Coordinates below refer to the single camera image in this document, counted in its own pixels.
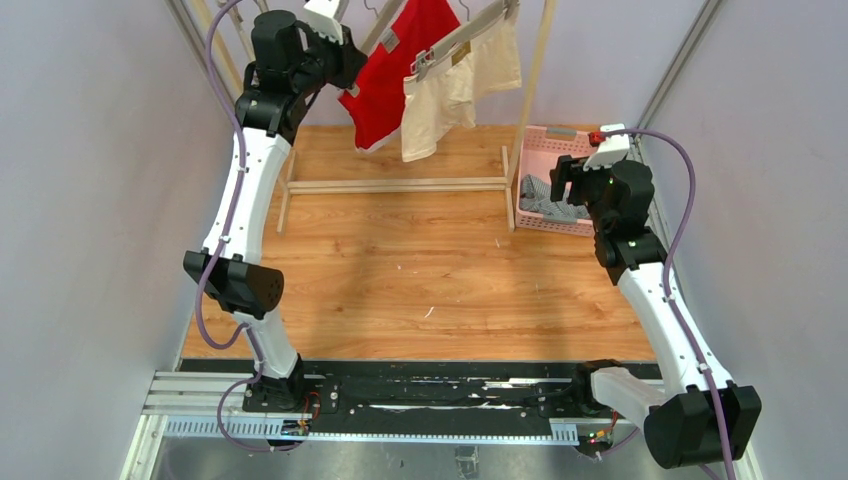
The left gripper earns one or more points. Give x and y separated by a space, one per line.
348 60

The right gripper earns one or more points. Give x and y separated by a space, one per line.
562 182

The grey striped underwear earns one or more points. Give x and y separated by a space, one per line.
534 197

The red underwear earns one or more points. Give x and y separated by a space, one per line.
377 101

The cream underwear hanger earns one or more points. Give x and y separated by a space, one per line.
488 16

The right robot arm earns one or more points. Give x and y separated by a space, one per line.
700 415

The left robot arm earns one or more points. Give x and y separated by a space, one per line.
296 57

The cream underwear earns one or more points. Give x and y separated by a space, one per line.
447 95

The wooden clothes rack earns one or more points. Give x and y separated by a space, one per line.
201 19

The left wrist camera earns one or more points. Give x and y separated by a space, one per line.
324 17

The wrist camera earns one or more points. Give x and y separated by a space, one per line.
611 146
324 17

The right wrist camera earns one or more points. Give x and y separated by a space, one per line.
611 146

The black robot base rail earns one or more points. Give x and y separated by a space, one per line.
411 401

